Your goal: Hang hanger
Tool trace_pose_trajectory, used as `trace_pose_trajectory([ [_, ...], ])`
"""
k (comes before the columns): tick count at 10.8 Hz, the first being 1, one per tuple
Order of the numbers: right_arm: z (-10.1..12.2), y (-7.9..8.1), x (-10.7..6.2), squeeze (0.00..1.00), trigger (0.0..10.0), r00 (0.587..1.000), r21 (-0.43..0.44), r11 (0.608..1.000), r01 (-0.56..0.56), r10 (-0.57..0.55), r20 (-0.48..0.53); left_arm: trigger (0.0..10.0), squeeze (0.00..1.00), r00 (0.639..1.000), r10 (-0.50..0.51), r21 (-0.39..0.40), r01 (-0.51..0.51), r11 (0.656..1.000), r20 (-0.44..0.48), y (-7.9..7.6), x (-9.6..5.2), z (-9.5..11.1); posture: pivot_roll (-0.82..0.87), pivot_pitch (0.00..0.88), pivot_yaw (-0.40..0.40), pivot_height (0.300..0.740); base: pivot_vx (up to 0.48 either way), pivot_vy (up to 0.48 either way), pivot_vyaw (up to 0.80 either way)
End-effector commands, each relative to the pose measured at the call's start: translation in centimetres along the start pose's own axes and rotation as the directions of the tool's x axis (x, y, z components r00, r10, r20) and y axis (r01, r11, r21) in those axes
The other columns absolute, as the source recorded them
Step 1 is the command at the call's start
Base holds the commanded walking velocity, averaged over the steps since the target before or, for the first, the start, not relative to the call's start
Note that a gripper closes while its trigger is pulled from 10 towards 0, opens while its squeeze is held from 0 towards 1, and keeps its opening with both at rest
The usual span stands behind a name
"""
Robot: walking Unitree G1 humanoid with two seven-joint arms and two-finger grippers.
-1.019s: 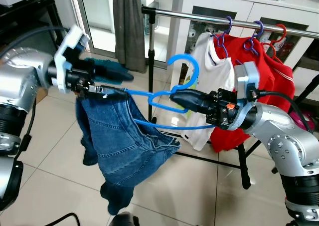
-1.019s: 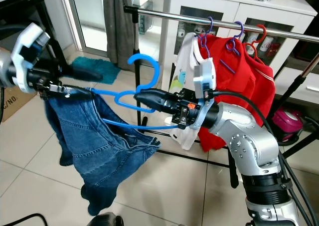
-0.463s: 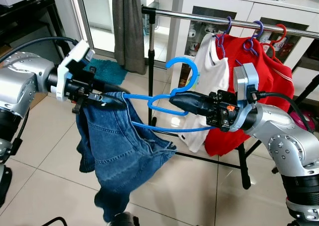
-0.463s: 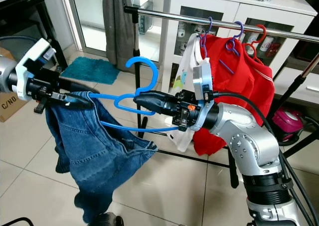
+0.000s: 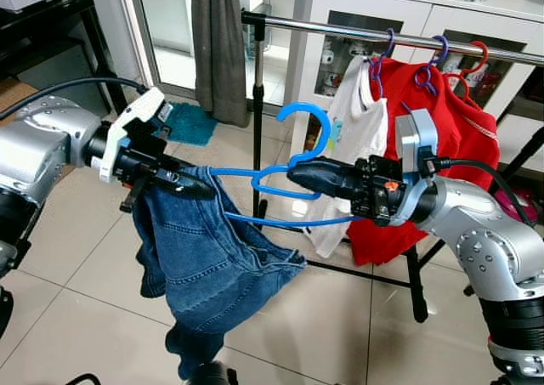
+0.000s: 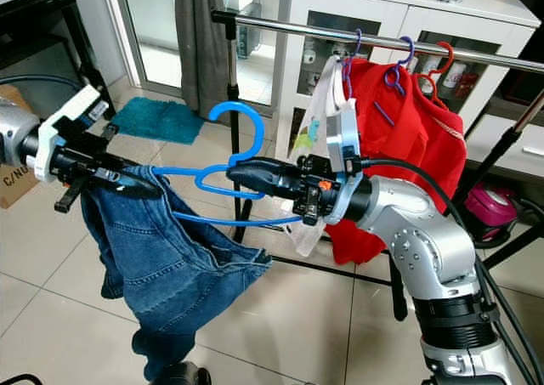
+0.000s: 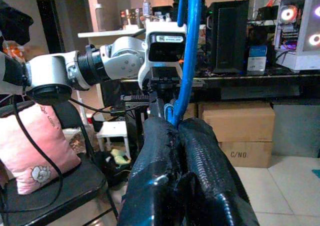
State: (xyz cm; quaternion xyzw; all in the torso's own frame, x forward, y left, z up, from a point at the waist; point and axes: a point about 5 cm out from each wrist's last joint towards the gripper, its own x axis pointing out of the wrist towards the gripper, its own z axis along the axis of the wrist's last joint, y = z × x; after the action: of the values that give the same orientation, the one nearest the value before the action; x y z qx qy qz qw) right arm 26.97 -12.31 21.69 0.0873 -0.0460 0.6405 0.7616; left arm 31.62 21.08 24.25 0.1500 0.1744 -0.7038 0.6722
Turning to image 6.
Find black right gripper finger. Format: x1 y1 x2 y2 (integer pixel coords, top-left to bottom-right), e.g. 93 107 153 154
228 177 298 197
225 157 298 180

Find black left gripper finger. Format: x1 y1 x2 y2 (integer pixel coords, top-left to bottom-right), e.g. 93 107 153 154
106 160 161 184
102 174 162 197

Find blue denim shorts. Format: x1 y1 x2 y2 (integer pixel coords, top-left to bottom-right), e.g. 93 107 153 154
81 166 274 382

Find purple plastic hanger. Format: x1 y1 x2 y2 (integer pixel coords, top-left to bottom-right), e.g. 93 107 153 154
340 30 363 101
374 35 415 127

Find red plastic hanger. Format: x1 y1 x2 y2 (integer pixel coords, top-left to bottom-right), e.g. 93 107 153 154
416 41 456 101

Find teal floor mat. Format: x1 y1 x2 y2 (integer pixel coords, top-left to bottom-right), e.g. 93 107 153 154
109 96 206 146

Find grey curtain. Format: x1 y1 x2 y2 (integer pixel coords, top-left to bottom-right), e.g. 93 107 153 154
174 0 230 119

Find red polo shirt striped trim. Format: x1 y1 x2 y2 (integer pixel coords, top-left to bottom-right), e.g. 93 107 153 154
399 75 468 233

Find metal clothes rack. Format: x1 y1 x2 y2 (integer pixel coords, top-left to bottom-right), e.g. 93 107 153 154
211 8 544 323

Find glass sliding door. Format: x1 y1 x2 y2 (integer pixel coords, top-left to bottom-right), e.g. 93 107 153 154
106 0 277 98

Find black side table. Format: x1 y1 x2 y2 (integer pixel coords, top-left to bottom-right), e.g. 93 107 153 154
0 0 104 82

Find pink floor appliance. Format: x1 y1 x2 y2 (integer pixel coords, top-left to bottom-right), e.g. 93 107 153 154
463 183 519 242

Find black tripod stand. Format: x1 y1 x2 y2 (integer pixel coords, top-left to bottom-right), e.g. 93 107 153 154
450 88 544 271

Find black loose strap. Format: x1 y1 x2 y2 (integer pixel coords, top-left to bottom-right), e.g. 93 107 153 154
54 177 91 215

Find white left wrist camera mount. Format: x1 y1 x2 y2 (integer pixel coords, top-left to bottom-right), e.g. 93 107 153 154
34 85 112 184

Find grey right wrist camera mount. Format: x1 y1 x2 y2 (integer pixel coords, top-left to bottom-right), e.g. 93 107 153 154
323 99 367 225

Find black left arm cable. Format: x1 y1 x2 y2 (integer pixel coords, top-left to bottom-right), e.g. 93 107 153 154
0 72 82 93

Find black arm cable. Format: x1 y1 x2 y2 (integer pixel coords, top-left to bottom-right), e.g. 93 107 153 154
0 72 82 93
359 156 544 371

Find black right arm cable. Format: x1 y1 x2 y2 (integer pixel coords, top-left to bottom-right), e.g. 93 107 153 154
359 156 544 371

